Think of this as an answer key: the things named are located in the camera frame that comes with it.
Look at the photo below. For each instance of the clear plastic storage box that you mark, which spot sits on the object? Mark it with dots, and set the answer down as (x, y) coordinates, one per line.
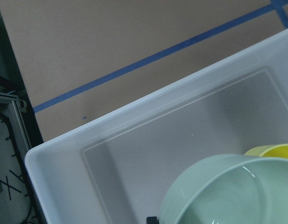
(117, 168)

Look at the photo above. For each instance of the aluminium table frame rail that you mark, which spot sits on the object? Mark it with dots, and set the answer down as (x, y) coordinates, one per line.
(13, 107)

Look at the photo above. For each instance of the light green bowl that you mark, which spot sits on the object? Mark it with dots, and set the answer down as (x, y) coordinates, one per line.
(229, 189)

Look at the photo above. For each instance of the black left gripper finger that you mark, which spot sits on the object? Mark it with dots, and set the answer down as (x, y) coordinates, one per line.
(152, 220)

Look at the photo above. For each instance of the yellow plastic cup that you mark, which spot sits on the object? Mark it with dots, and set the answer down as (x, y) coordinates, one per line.
(280, 151)

